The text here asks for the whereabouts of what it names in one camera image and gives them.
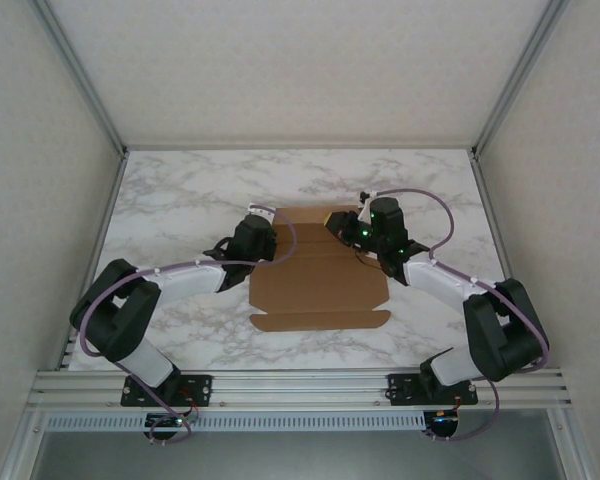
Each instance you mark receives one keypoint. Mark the wide aluminium base rail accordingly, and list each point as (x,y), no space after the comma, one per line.
(300,390)

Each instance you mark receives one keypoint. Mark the short aluminium frame leg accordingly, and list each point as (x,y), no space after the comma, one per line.
(575,445)
(20,445)

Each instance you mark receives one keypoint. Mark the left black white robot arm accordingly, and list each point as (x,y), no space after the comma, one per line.
(120,310)

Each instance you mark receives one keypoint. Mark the brown cardboard box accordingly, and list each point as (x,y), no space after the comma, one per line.
(315,290)

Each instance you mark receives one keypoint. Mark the thin grey table edge strip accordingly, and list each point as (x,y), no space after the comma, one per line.
(300,147)

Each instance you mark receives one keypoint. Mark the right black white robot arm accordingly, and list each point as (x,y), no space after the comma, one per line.
(505,340)

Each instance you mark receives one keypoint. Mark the aluminium frame post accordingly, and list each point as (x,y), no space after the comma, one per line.
(81,75)
(517,75)

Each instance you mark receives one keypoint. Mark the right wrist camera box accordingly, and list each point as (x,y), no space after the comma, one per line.
(367,194)

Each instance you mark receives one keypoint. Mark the aluminium table side rail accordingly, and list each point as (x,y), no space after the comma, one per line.
(484,190)
(111,210)

